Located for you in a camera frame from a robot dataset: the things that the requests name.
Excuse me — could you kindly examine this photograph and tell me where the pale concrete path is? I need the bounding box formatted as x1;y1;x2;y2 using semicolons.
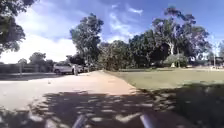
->
0;70;201;128

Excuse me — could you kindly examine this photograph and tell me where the large dark tree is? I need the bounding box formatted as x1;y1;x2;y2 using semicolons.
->
0;0;38;56

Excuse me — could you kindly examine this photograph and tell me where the white car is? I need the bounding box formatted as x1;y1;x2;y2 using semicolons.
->
52;63;85;76

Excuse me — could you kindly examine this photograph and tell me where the pale pole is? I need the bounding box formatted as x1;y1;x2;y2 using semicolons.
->
212;34;217;69

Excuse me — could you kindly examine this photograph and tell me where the group of large trees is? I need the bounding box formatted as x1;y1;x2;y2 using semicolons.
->
98;5;214;70

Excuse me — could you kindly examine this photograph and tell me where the tall tree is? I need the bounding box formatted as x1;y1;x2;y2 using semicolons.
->
69;13;105;72

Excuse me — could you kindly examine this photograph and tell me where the robot's own part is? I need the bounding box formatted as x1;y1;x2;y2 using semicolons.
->
139;114;156;128
72;114;88;128

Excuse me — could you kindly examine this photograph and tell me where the grey asphalt road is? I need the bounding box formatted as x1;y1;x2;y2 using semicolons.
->
0;72;68;82

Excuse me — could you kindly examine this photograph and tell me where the low fence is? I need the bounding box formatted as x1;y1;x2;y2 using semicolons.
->
0;63;54;75

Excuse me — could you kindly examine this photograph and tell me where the grass lawn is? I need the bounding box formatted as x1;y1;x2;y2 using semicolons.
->
105;67;224;128

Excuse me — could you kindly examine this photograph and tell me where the small round tree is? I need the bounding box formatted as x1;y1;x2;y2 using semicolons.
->
28;51;48;67

